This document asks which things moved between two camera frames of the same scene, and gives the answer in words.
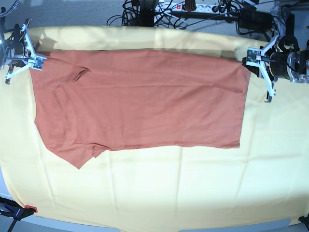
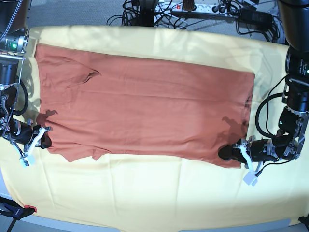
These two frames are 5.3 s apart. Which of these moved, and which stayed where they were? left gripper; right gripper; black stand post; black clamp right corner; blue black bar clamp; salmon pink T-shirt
Moved: right gripper; salmon pink T-shirt; left gripper
Stayed: black stand post; blue black bar clamp; black clamp right corner
